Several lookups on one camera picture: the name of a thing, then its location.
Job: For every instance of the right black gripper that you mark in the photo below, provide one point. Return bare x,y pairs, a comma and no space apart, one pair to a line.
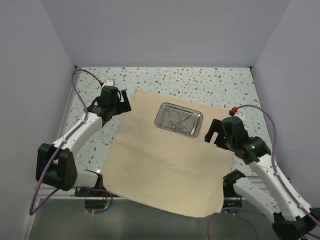
215,127

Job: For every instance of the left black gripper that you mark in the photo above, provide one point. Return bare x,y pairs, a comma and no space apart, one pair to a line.
123,106

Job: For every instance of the steel instrument tray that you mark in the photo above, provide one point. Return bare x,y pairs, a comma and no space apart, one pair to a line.
190,127

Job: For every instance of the beige cloth wrap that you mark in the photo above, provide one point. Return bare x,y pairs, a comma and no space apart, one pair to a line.
163,169

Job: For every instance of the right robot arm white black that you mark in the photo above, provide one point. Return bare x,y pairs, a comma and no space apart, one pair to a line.
290,215

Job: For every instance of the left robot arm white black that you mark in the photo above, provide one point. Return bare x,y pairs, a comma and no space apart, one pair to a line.
56,165

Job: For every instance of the steel surgical scissors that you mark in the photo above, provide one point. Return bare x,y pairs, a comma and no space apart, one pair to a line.
176,124

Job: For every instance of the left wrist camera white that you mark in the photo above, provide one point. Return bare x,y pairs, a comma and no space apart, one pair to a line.
109,82

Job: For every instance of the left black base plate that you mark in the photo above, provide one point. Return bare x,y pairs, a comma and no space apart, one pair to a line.
91,192

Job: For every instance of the aluminium front rail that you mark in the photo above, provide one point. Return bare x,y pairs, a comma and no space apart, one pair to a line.
47,192

